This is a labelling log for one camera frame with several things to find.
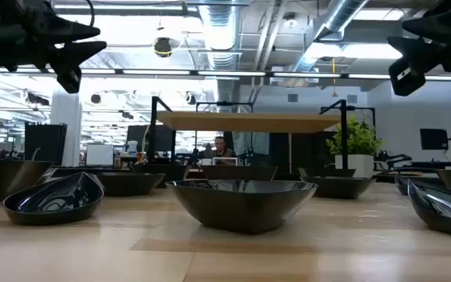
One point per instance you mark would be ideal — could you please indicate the white laptop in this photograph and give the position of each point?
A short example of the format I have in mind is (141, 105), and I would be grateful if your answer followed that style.
(225, 161)

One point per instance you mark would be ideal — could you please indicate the black monitor on stand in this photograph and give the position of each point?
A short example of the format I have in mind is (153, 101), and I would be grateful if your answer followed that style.
(434, 139)

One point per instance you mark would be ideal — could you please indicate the green plant in white pot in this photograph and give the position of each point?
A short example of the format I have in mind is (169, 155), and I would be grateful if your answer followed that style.
(356, 141)

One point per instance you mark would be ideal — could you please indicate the white board panel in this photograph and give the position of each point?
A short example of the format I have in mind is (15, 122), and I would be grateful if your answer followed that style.
(99, 154)

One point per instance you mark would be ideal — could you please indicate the white plastic bottle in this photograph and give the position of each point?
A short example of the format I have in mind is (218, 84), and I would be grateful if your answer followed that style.
(132, 149)

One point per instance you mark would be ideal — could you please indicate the black ceiling speaker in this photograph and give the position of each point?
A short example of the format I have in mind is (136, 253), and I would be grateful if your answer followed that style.
(163, 47)

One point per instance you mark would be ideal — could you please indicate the grey wall vent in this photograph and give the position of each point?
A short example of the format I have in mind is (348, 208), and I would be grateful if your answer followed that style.
(293, 98)
(352, 98)

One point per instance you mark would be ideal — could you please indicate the black robot work table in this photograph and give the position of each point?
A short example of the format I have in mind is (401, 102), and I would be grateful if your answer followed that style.
(437, 165)

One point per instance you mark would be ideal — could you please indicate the black teardrop mini plate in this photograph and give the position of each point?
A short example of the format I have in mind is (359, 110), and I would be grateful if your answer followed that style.
(53, 203)

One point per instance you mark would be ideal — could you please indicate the long ceiling light strip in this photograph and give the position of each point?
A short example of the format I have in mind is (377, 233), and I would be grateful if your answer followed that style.
(229, 73)

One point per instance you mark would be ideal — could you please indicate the round black ceiling fixture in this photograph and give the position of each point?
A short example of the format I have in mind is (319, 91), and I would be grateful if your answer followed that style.
(95, 98)

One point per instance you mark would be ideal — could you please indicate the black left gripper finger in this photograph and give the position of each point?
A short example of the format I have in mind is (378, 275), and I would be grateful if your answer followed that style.
(74, 53)
(76, 32)

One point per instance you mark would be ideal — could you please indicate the person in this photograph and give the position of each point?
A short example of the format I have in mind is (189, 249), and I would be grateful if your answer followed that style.
(221, 147)

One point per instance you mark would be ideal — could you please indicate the small wooden shelf black legs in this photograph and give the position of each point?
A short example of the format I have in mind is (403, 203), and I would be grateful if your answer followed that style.
(249, 122)

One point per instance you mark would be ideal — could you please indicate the silver spiral air duct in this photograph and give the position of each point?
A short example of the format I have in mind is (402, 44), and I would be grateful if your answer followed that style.
(219, 31)

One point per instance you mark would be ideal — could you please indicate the black leaf-shaped mini plate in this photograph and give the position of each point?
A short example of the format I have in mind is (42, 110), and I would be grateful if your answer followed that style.
(241, 211)
(401, 184)
(337, 188)
(131, 185)
(444, 219)

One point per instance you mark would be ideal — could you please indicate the black partition panel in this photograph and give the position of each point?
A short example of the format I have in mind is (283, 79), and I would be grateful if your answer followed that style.
(45, 143)

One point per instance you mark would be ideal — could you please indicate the black computer monitor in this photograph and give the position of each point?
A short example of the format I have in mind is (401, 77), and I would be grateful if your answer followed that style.
(164, 137)

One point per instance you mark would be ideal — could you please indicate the black ceiling projector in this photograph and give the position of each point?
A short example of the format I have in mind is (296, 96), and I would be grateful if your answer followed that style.
(37, 99)

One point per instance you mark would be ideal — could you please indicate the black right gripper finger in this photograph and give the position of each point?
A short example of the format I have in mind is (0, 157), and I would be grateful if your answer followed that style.
(417, 49)
(433, 26)

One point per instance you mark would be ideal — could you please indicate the white building column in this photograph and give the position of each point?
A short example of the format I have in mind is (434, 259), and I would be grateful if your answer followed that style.
(66, 129)

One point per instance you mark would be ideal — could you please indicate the white ceiling light panel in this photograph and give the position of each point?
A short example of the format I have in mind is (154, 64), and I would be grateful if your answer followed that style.
(366, 51)

